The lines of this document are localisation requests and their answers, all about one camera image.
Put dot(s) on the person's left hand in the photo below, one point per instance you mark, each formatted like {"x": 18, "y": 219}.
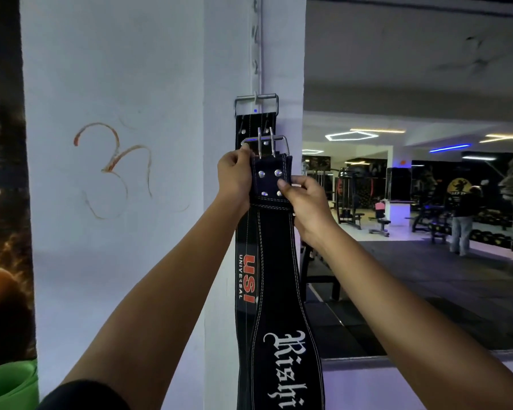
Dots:
{"x": 233, "y": 179}

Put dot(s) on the person's right hand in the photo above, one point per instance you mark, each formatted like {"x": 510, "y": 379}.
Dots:
{"x": 310, "y": 213}

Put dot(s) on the person's left fingers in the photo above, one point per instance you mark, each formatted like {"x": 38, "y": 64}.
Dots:
{"x": 244, "y": 151}

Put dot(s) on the person's right thumb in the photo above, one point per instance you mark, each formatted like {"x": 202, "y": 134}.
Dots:
{"x": 287, "y": 189}

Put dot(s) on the black belt with white lettering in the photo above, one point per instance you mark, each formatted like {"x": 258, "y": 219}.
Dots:
{"x": 278, "y": 294}

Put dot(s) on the person's right forearm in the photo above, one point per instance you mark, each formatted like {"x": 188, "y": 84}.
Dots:
{"x": 402, "y": 320}

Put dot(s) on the person's left forearm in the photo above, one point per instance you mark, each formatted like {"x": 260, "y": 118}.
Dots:
{"x": 162, "y": 303}

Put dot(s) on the hexagonal ceiling light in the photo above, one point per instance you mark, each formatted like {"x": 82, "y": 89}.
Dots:
{"x": 351, "y": 135}

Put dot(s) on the black belt with red lettering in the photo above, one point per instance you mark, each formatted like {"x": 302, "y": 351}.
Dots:
{"x": 244, "y": 268}

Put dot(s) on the yellow ceiling light strip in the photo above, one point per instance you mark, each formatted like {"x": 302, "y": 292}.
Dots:
{"x": 378, "y": 131}
{"x": 504, "y": 137}

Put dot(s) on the black gym bench machine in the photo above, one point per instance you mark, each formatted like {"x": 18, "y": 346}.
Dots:
{"x": 429, "y": 221}

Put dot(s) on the blue ceiling light strip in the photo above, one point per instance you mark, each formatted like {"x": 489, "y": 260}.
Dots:
{"x": 449, "y": 148}

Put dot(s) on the white ceiling light strip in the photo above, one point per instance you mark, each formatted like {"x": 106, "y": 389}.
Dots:
{"x": 478, "y": 158}

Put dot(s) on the black shirt sleeve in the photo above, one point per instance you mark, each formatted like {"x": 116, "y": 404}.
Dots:
{"x": 83, "y": 397}

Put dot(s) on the green rolled mat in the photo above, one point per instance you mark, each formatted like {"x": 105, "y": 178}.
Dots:
{"x": 8, "y": 386}

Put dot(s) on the white metal wall hook rail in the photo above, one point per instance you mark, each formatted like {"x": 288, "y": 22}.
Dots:
{"x": 256, "y": 46}

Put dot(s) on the large wall mirror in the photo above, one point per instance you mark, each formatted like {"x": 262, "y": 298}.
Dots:
{"x": 410, "y": 72}

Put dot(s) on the dark wall poster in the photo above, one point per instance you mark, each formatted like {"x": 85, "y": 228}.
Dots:
{"x": 4, "y": 187}

